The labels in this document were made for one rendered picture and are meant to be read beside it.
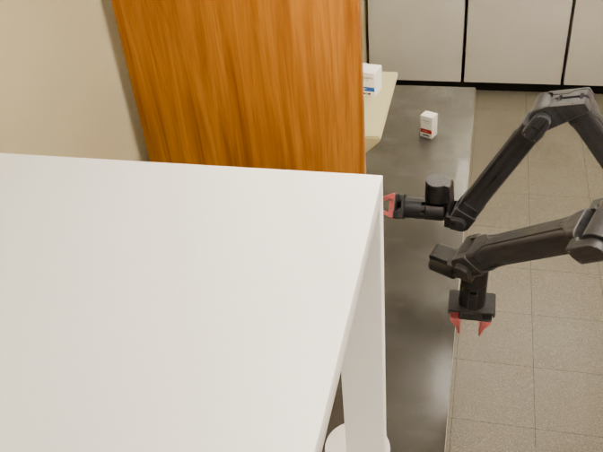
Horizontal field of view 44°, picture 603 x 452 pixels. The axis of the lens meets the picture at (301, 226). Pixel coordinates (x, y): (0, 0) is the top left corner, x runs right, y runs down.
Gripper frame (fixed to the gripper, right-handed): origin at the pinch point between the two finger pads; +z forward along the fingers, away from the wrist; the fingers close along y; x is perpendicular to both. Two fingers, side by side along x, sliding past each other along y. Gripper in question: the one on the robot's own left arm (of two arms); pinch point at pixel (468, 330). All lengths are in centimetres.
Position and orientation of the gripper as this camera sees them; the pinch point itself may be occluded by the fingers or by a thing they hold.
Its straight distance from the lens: 174.7
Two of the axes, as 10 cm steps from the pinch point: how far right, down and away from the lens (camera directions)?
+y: -9.8, -0.8, 2.1
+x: -2.1, 6.1, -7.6
